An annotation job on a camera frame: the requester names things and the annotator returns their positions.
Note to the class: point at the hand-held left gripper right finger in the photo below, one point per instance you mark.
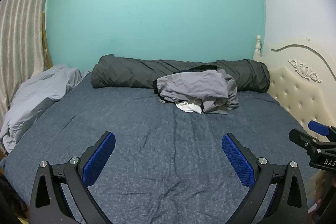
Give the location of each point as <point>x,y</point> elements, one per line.
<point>237,158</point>

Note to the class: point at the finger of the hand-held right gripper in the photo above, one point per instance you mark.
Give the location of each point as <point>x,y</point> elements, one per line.
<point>302,138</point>
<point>319,128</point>

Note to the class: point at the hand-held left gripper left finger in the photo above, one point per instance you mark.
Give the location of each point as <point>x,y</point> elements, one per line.
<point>99,158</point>

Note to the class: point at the light grey jacket black lining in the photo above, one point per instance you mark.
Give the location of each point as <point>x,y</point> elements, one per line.
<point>189,85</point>

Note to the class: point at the person's right hand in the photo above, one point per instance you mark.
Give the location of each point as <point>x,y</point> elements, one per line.
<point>319,184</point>

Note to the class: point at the cream tufted headboard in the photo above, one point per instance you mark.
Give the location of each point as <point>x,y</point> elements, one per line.
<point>294,87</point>

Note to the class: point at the grey sweater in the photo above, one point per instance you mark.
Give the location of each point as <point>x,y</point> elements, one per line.
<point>223,103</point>

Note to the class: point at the bed with blue sheet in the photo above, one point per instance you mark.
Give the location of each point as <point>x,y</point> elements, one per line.
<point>157,134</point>

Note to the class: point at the dark grey rolled duvet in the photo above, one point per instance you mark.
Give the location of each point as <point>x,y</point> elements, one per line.
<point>126,74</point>

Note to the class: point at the pale lavender crumpled blanket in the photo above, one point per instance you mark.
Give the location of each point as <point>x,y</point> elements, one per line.
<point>34,98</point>

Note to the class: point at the wooden pole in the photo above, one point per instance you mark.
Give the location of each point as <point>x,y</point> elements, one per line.
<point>45,40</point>

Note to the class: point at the beige striped curtain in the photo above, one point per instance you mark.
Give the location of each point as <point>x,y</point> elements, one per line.
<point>21,29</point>

